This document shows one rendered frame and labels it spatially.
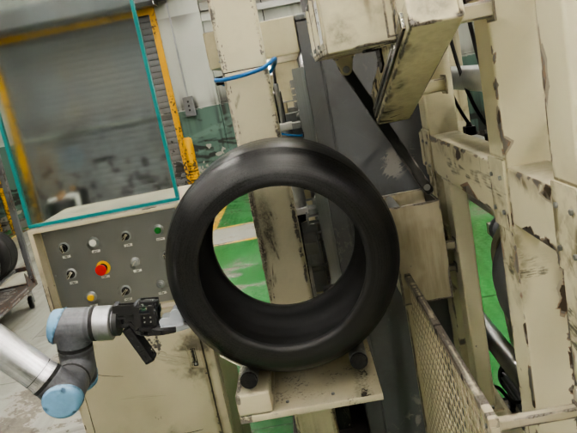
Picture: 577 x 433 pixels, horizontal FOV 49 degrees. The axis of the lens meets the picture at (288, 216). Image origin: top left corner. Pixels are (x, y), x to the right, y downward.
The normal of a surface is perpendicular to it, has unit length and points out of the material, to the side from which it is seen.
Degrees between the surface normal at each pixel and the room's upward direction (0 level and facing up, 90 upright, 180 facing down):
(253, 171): 79
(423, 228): 90
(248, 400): 90
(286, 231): 90
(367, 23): 90
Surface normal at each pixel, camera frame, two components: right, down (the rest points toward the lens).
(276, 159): -0.04, -0.57
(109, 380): 0.00, 0.22
